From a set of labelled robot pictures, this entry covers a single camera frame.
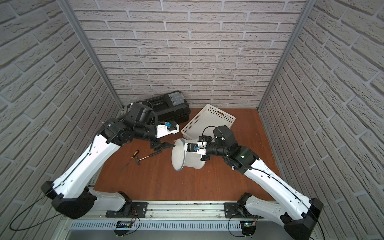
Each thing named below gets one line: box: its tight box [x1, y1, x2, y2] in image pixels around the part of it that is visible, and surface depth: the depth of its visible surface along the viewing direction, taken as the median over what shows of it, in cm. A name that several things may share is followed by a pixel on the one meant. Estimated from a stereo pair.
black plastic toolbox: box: [142, 91, 191, 123], surface depth 102 cm
